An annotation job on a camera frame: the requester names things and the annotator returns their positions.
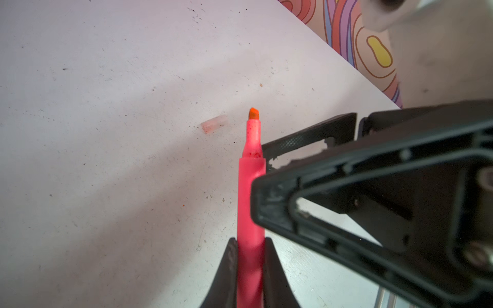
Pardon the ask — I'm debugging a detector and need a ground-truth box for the pink marker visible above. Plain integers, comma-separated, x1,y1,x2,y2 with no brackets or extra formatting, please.
236,108,267,307

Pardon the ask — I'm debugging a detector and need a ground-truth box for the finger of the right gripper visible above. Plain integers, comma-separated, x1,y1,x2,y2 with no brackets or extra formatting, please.
251,101,492,307
262,113,357,171

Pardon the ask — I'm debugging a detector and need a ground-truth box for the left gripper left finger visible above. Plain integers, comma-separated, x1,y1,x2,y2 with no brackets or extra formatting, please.
200,237,238,308

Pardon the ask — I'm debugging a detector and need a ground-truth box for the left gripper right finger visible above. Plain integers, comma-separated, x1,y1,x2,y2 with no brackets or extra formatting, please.
263,237,300,308

